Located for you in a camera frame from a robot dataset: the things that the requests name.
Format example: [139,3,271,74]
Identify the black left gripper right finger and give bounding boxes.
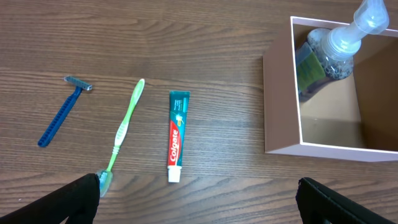
[295,177,394,224]

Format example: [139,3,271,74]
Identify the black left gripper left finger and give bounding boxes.
[1,173,100,224]

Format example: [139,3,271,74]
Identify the green Colgate toothbrush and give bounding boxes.
[97,78,146,197]

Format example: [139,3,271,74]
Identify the Colgate toothpaste tube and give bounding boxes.
[167,91,190,183]

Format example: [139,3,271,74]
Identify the clear soap pump bottle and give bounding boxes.
[295,0,389,102]

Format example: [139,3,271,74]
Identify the blue disposable razor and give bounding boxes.
[37,76,93,147]

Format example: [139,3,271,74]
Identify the white cardboard box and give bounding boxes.
[263,16,397,162]

